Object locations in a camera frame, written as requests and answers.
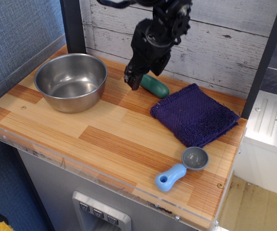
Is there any blue grey measuring scoop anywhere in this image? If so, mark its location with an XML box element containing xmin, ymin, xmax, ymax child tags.
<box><xmin>155</xmin><ymin>147</ymin><xmax>209</xmax><ymax>192</ymax></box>

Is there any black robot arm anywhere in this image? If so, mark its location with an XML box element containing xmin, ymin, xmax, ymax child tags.
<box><xmin>99</xmin><ymin>0</ymin><xmax>192</xmax><ymax>90</ymax></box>

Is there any silver dispenser button panel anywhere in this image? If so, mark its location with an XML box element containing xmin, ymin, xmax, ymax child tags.
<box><xmin>72</xmin><ymin>191</ymin><xmax>132</xmax><ymax>231</ymax></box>

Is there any stainless steel bowl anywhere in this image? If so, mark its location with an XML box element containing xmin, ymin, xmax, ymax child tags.
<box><xmin>34</xmin><ymin>53</ymin><xmax>108</xmax><ymax>113</ymax></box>

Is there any black vertical frame post right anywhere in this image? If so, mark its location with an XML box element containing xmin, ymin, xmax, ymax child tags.
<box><xmin>241</xmin><ymin>14</ymin><xmax>277</xmax><ymax>119</ymax></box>

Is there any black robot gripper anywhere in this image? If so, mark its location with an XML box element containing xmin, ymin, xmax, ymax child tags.
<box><xmin>124</xmin><ymin>19</ymin><xmax>172</xmax><ymax>90</ymax></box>

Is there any black vertical frame post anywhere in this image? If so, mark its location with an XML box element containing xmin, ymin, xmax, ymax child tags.
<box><xmin>60</xmin><ymin>0</ymin><xmax>86</xmax><ymax>54</ymax></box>
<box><xmin>241</xmin><ymin>14</ymin><xmax>277</xmax><ymax>119</ymax></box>

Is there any white ribbed drainboard unit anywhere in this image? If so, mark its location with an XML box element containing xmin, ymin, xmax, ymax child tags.
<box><xmin>234</xmin><ymin>91</ymin><xmax>277</xmax><ymax>193</ymax></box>

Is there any yellow object at corner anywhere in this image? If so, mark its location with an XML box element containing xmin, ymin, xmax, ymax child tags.
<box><xmin>0</xmin><ymin>222</ymin><xmax>14</xmax><ymax>231</ymax></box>

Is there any black vertical frame post left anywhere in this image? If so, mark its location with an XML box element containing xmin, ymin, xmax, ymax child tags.
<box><xmin>60</xmin><ymin>0</ymin><xmax>86</xmax><ymax>54</ymax></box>

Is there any dark blue folded napkin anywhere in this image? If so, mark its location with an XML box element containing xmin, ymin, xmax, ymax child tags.
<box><xmin>150</xmin><ymin>84</ymin><xmax>240</xmax><ymax>148</ymax></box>

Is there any green oblong toy item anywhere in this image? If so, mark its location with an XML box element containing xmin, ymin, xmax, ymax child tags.
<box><xmin>140</xmin><ymin>75</ymin><xmax>170</xmax><ymax>99</ymax></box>

